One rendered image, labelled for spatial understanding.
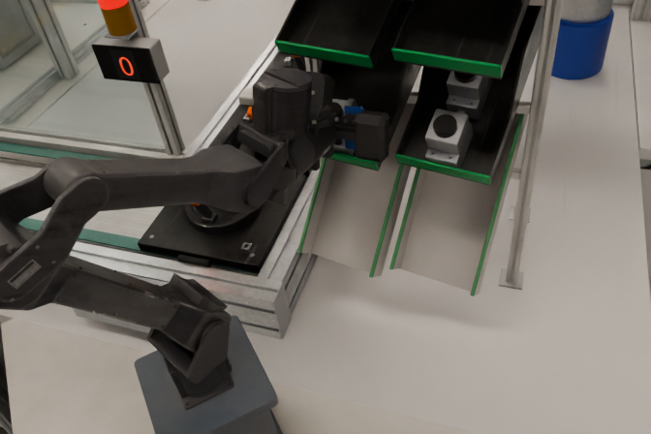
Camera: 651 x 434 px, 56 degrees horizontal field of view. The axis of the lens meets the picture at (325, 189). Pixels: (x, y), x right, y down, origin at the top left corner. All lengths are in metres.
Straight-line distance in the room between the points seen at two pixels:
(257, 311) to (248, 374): 0.24
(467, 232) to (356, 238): 0.17
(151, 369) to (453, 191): 0.50
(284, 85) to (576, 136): 0.95
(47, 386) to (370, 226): 0.60
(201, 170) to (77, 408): 0.60
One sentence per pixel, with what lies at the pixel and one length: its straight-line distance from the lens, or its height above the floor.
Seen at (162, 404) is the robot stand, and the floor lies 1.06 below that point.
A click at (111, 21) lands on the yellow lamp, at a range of 1.15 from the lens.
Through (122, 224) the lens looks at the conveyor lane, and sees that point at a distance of 1.28.
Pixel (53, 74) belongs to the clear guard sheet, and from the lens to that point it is 1.40.
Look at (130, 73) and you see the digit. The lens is 1.19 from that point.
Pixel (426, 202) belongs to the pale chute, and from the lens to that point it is 0.96.
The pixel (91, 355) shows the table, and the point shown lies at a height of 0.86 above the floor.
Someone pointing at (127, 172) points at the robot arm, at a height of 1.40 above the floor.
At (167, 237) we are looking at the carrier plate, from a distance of 1.13.
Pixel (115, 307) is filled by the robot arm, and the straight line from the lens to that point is 0.63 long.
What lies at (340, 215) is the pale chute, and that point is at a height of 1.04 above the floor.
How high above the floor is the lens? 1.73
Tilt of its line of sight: 41 degrees down
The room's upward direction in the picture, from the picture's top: 8 degrees counter-clockwise
